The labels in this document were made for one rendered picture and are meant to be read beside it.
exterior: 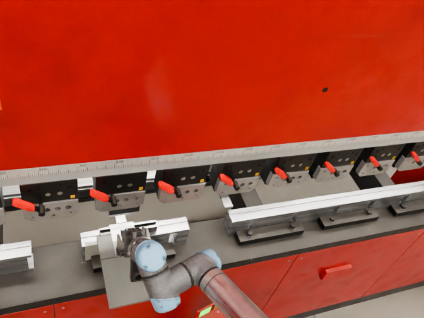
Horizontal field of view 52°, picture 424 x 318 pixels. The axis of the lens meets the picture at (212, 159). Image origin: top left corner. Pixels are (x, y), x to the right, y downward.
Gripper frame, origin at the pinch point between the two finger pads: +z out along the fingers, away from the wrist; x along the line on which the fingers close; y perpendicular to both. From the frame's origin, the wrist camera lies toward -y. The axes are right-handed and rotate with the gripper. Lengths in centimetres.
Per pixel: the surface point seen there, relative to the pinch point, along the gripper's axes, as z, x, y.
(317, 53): -49, -47, 50
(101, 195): -17.1, 8.9, 18.5
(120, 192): -11.7, 2.8, 18.6
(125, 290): -4.4, 3.2, -12.6
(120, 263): 2.0, 3.2, -5.1
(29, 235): 133, 35, -4
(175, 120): -33, -10, 37
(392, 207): 15, -125, -5
